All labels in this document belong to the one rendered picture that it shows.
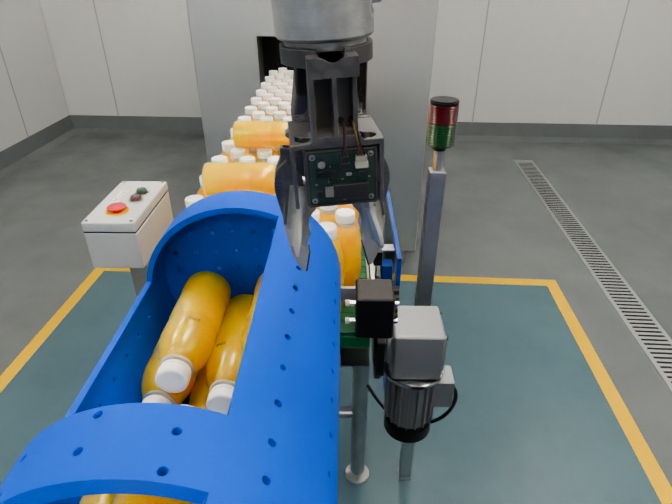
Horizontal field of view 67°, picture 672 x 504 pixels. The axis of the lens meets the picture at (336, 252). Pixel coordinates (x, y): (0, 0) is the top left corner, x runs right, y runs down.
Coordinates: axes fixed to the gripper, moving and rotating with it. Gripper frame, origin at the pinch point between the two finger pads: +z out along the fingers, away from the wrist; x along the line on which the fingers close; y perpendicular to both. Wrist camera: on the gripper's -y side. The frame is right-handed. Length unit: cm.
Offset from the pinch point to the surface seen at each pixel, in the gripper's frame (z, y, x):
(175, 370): 14.5, -1.4, -19.1
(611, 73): 84, -396, 287
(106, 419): 2.7, 15.9, -18.9
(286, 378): 6.9, 9.6, -5.9
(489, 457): 130, -66, 55
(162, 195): 17, -59, -32
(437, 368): 51, -33, 22
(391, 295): 27.6, -28.7, 11.7
